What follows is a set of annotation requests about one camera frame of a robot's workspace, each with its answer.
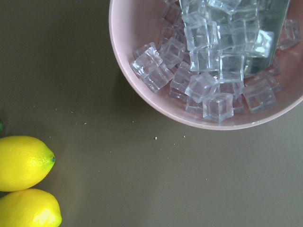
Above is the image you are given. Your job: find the ice cubes pile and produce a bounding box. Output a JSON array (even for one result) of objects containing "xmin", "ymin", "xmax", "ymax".
[{"xmin": 130, "ymin": 0, "xmax": 301, "ymax": 122}]

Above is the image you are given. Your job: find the pink bowl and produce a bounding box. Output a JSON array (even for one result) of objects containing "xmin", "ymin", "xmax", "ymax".
[{"xmin": 108, "ymin": 0, "xmax": 303, "ymax": 131}]

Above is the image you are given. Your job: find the metal ice scoop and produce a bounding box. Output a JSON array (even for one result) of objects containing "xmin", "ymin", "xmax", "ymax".
[{"xmin": 179, "ymin": 0, "xmax": 290, "ymax": 77}]

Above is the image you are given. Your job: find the yellow lemon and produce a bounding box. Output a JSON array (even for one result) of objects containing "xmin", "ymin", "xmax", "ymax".
[
  {"xmin": 0, "ymin": 189, "xmax": 62, "ymax": 227},
  {"xmin": 0, "ymin": 135, "xmax": 56, "ymax": 192}
]

